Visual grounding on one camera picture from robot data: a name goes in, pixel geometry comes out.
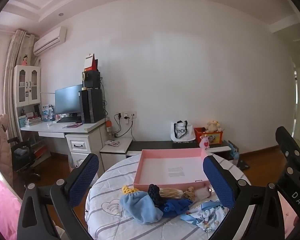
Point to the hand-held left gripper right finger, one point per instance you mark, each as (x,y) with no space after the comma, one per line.
(218,182)

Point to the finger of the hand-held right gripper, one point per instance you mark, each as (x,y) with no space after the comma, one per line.
(288,145)

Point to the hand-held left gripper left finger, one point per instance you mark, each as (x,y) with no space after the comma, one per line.
(83,177)

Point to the white plastic shower cap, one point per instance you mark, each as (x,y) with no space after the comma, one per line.
(202,192)

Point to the cartoon printed fabric pouch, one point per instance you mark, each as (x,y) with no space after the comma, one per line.
(207,217)

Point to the yellow crochet hat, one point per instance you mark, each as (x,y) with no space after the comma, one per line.
(128,190)

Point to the bag of cotton swabs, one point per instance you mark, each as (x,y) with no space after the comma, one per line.
(170,192)

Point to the blue knitted cloth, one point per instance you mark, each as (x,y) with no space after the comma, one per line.
(175,206)

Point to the pink cardboard box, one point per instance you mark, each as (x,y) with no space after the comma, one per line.
(160,170)

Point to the light blue fleece hat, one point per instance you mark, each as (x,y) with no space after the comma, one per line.
(140,207)

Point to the navy crochet pouch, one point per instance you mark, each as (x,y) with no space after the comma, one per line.
(153,191)

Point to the light pink floral quilt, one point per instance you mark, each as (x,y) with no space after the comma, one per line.
(288,217)

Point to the black floor scale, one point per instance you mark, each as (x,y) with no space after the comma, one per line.
(243,165)

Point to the blue box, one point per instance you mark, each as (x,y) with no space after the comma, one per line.
(233,150)

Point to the white side table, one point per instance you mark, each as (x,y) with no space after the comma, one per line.
(115,151)

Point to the small patterned pouch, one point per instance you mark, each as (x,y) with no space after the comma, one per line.
(112,143)

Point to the red toy box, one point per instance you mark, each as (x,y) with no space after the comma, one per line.
(215,137)

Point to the cream plush bear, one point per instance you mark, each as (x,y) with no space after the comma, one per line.
(213,126)

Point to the orange capped bottle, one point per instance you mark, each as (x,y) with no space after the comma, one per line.
(109,126)

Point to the white desk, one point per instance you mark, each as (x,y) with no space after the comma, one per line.
(52,128)

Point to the black keyboard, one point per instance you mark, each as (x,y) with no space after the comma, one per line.
(68,120)

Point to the white tote bag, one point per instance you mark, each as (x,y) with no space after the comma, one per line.
(182,132)

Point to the black office chair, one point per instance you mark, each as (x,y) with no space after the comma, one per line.
(22,155)

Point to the black computer tower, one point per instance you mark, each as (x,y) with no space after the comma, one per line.
(92,105)

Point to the blue and white boxes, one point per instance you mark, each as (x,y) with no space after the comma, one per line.
(47,112)

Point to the black low bench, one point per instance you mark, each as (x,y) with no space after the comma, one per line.
(152,145)

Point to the stack of books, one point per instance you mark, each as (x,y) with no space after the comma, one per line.
(30,122)

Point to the black computer monitor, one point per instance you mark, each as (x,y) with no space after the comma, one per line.
(68,100)

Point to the magenta blanket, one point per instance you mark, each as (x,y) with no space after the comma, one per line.
(2,205)

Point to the black box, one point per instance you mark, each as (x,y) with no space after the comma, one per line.
(92,80)

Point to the white glass-door cabinet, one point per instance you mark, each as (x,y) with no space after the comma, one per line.
(25,85)

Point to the red and white calendar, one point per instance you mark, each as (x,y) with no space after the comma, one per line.
(88,62)

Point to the small doll figure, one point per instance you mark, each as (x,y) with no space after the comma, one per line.
(25,60)

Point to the white air conditioner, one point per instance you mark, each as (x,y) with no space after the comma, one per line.
(50,41)

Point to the beige curtain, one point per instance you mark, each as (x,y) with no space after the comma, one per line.
(13,55)

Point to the white wall socket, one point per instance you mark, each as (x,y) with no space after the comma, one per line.
(118,115)
(133,115)
(126,115)

